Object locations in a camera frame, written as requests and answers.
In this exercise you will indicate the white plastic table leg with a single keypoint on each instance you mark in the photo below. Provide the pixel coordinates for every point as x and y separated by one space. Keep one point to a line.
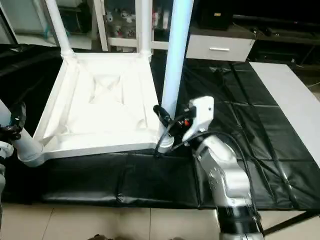
25 145
60 27
144 25
175 60

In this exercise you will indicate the white plastic table top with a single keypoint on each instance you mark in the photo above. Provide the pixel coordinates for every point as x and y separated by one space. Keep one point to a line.
105 100

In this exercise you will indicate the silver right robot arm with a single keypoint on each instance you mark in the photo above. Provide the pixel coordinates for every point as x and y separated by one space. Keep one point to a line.
225 175

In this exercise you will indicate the black work mat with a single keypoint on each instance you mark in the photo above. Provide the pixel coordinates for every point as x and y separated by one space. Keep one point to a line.
240 100

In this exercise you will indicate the white drawer unit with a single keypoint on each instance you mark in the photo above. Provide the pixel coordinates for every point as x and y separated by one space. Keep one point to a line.
220 48

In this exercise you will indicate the blue metal stand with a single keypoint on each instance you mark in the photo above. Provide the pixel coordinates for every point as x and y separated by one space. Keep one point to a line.
49 32

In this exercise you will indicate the white glass-door cabinet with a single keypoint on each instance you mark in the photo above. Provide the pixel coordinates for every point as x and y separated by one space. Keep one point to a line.
125 25

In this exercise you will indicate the white flat panel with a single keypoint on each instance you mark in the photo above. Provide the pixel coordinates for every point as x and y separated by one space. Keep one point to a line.
290 100

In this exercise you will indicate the dark floor crate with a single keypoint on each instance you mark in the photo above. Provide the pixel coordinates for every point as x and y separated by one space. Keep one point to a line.
77 20

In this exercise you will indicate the black box with yellow label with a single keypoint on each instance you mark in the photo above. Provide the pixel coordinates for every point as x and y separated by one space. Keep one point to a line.
215 12

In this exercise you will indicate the dark wooden TV bench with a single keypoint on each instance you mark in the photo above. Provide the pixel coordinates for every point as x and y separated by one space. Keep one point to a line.
285 37

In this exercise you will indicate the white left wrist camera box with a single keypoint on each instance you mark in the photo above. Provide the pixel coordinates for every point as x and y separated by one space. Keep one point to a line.
5 151

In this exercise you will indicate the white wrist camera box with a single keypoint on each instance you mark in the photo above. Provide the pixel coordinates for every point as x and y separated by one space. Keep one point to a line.
201 117
5 151

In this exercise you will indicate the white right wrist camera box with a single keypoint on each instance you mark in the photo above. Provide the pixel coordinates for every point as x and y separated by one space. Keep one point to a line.
201 117

